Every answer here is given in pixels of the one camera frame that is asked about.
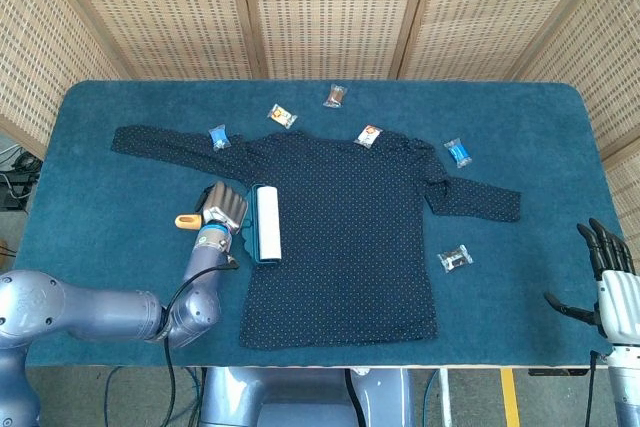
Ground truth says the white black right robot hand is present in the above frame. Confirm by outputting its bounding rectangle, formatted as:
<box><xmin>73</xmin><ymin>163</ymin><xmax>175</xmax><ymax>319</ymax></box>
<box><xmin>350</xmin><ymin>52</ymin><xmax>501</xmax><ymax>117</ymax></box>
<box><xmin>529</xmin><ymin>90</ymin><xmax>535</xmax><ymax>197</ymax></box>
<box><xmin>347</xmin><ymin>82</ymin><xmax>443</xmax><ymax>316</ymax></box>
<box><xmin>543</xmin><ymin>217</ymin><xmax>640</xmax><ymax>347</ymax></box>

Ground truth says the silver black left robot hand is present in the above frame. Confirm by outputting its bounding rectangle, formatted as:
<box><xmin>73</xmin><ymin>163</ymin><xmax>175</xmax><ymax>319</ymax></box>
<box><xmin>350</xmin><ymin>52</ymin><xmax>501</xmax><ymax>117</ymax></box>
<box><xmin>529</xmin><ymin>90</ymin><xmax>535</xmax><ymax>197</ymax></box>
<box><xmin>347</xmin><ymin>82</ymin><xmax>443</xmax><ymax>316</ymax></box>
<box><xmin>193</xmin><ymin>181</ymin><xmax>250</xmax><ymax>238</ymax></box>

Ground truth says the lint roller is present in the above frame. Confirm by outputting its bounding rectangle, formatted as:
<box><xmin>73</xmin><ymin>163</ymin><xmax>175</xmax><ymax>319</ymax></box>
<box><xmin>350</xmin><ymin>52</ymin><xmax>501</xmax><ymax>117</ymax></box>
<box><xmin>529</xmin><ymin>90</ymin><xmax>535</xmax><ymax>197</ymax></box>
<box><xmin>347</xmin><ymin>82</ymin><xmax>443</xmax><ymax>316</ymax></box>
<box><xmin>173</xmin><ymin>185</ymin><xmax>283</xmax><ymax>266</ymax></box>

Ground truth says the dark blue polka dot shirt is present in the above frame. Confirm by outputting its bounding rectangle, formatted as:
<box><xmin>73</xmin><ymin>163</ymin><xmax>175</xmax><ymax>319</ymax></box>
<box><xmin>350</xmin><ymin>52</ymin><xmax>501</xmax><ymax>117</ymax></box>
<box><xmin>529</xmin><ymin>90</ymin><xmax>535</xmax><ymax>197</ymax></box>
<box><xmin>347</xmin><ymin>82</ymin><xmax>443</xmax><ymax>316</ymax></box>
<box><xmin>110</xmin><ymin>125</ymin><xmax>523</xmax><ymax>351</ymax></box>

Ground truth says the small blue snack packet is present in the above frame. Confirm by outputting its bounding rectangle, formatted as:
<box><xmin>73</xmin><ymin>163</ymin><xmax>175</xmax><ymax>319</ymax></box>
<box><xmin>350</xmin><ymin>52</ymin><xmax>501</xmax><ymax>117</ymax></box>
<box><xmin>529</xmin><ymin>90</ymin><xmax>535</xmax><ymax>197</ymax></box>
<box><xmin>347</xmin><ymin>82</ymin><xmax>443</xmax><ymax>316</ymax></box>
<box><xmin>207</xmin><ymin>124</ymin><xmax>232</xmax><ymax>152</ymax></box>

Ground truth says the yellow orange snack packet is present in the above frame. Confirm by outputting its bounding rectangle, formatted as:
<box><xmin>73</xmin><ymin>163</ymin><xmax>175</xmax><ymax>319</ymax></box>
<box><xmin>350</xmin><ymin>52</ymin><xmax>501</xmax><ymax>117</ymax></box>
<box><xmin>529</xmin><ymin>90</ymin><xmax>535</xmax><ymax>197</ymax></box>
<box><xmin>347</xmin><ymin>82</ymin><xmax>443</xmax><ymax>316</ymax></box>
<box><xmin>266</xmin><ymin>103</ymin><xmax>298</xmax><ymax>128</ymax></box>

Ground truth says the teal table cover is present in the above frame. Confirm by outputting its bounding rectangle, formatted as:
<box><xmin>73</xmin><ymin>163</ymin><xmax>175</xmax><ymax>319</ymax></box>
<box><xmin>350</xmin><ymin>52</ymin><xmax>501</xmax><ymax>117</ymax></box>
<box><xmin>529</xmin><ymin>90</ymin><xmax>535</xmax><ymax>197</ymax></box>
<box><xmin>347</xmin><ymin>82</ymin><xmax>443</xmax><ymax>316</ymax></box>
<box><xmin>13</xmin><ymin>79</ymin><xmax>621</xmax><ymax>368</ymax></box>

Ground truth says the yellow floor tape strip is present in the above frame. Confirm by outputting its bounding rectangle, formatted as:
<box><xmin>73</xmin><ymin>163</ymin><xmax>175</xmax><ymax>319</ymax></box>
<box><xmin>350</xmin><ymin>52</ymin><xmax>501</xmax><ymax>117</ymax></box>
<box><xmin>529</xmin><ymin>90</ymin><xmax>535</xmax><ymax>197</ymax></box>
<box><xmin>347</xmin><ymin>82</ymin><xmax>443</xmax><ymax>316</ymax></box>
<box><xmin>499</xmin><ymin>368</ymin><xmax>521</xmax><ymax>427</ymax></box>

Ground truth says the white orange snack packet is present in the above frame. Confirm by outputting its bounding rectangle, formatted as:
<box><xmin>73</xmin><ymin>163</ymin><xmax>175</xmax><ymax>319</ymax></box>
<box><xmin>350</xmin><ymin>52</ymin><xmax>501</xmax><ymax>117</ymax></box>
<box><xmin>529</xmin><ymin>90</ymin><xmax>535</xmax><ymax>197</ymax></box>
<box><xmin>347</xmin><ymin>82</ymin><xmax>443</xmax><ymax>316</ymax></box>
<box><xmin>353</xmin><ymin>124</ymin><xmax>383</xmax><ymax>148</ymax></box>

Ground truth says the dark brown clear snack packet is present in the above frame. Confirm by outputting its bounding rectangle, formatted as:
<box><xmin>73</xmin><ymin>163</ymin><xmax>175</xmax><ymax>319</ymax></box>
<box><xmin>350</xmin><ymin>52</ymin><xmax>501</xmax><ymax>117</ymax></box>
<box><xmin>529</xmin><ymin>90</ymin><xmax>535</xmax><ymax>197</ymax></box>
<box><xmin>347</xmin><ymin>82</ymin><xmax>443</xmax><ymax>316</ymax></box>
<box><xmin>437</xmin><ymin>244</ymin><xmax>474</xmax><ymax>274</ymax></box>

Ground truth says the white table leg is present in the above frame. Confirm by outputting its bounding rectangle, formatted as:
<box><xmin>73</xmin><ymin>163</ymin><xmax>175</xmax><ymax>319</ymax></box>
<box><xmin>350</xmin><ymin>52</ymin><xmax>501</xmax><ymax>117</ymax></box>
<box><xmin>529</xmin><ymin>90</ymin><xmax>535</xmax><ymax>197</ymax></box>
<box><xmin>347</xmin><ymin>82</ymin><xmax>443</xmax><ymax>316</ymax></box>
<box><xmin>438</xmin><ymin>368</ymin><xmax>454</xmax><ymax>427</ymax></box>

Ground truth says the grey robot torso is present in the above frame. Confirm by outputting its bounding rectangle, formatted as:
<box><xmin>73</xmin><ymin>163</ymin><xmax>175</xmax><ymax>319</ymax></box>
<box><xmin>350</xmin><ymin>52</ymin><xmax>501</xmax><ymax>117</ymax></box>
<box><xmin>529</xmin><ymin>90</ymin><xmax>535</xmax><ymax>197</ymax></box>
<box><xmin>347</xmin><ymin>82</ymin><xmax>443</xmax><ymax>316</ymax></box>
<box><xmin>199</xmin><ymin>366</ymin><xmax>416</xmax><ymax>427</ymax></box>

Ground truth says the woven bamboo screen panel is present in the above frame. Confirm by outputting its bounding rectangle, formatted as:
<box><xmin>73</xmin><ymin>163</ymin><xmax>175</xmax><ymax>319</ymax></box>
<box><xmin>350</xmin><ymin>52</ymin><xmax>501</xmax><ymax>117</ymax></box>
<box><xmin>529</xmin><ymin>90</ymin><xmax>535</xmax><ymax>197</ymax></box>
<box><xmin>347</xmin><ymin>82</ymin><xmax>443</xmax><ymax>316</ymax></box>
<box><xmin>389</xmin><ymin>0</ymin><xmax>614</xmax><ymax>81</ymax></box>
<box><xmin>0</xmin><ymin>0</ymin><xmax>132</xmax><ymax>161</ymax></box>
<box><xmin>512</xmin><ymin>0</ymin><xmax>640</xmax><ymax>261</ymax></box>
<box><xmin>224</xmin><ymin>0</ymin><xmax>436</xmax><ymax>81</ymax></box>
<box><xmin>42</xmin><ymin>0</ymin><xmax>266</xmax><ymax>81</ymax></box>

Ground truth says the long blue snack packet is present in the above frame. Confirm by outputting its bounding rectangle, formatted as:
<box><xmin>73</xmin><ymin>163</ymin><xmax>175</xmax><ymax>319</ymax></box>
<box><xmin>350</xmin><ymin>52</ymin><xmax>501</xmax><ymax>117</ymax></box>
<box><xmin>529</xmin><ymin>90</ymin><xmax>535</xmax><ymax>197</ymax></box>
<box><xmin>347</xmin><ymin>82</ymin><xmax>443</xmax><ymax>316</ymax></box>
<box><xmin>443</xmin><ymin>137</ymin><xmax>474</xmax><ymax>169</ymax></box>

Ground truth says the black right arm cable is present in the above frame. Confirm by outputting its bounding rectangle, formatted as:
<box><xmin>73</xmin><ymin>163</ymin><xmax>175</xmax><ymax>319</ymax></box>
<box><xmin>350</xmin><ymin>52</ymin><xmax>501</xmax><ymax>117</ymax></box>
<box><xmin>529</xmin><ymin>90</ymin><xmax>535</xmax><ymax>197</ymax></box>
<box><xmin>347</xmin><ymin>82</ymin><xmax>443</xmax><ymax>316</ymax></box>
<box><xmin>582</xmin><ymin>350</ymin><xmax>602</xmax><ymax>427</ymax></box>

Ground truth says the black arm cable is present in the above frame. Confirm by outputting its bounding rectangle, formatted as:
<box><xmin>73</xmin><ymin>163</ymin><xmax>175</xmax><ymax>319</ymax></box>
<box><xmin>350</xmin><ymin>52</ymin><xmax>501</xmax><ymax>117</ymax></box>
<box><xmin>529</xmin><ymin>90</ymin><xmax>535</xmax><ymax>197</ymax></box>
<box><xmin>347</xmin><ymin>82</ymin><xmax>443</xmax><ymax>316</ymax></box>
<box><xmin>582</xmin><ymin>350</ymin><xmax>602</xmax><ymax>427</ymax></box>
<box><xmin>160</xmin><ymin>254</ymin><xmax>240</xmax><ymax>427</ymax></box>

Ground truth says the black table edge bracket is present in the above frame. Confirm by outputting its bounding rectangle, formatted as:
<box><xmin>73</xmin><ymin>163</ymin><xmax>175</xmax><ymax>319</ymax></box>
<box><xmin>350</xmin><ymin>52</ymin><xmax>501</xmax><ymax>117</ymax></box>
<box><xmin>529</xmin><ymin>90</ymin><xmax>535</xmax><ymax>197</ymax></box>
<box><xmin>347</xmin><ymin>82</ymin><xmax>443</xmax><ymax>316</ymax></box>
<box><xmin>528</xmin><ymin>368</ymin><xmax>590</xmax><ymax>379</ymax></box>

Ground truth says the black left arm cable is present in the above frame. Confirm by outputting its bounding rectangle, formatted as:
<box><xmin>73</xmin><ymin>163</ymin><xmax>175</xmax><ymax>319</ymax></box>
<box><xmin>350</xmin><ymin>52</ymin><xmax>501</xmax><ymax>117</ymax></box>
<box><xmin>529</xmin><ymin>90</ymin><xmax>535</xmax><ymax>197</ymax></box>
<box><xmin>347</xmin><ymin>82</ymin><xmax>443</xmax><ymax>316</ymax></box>
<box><xmin>160</xmin><ymin>254</ymin><xmax>240</xmax><ymax>427</ymax></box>

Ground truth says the blue floor cable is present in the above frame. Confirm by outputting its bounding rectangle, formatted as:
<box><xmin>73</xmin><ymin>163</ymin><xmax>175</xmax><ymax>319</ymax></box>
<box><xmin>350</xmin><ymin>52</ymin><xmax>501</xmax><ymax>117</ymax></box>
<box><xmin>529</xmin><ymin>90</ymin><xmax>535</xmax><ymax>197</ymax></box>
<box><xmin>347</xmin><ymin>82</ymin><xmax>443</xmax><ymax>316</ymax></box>
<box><xmin>183</xmin><ymin>366</ymin><xmax>204</xmax><ymax>401</ymax></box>
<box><xmin>421</xmin><ymin>369</ymin><xmax>437</xmax><ymax>427</ymax></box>
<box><xmin>102</xmin><ymin>366</ymin><xmax>124</xmax><ymax>427</ymax></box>

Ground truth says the black equipment with cables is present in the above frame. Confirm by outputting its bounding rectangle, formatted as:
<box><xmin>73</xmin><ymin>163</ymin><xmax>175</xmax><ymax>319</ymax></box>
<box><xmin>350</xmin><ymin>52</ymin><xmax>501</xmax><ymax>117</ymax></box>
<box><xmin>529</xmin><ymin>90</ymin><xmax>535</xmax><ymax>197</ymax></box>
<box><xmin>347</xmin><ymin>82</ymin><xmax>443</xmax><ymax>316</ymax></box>
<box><xmin>0</xmin><ymin>144</ymin><xmax>44</xmax><ymax>211</ymax></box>

